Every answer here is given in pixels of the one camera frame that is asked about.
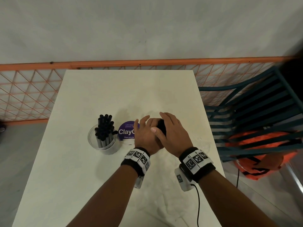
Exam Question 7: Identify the person's right hand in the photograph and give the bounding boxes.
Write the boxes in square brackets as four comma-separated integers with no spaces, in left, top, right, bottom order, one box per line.
[151,112,193,159]

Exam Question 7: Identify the person's left hand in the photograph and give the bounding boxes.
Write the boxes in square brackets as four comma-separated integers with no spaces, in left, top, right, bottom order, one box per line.
[134,115,164,156]

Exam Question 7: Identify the black straw packet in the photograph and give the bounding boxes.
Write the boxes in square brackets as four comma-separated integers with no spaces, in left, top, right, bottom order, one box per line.
[94,114,118,149]
[156,118,167,136]

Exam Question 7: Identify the clear plastic cup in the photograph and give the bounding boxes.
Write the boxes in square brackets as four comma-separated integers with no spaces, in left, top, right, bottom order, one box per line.
[88,126,122,156]

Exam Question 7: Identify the person's left forearm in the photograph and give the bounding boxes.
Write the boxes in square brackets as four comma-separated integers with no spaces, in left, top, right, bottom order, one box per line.
[66,166,139,227]

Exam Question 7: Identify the person's right forearm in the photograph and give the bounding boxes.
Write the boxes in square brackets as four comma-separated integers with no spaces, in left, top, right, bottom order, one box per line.
[196,170,277,227]

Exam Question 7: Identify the round purple sticker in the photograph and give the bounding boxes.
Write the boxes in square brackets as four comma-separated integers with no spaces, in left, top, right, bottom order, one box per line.
[117,121,140,141]

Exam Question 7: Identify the left wristband with marker tags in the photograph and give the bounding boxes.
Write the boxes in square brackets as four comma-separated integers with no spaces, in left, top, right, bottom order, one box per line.
[121,147,151,177]

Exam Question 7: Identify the stack of teal chairs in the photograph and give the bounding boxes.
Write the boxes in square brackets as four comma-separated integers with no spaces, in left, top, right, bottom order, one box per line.
[198,67,303,162]

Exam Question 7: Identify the orange bag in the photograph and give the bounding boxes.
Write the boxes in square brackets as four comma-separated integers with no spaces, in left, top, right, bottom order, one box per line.
[225,131,299,181]

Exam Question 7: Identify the orange mesh fence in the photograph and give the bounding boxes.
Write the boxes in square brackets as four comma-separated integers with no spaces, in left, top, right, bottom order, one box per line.
[0,56,294,125]

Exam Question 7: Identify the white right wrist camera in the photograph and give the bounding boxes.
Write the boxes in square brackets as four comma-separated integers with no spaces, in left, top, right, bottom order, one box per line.
[174,167,196,192]

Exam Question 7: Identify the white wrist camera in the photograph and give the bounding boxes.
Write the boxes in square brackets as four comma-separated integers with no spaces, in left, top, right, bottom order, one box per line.
[134,175,145,189]
[174,167,196,192]

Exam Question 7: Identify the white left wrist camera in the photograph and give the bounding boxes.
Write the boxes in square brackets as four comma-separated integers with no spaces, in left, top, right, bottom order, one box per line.
[134,175,145,189]

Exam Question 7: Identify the black right camera cable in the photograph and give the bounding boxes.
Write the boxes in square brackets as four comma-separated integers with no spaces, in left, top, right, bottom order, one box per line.
[190,183,200,227]

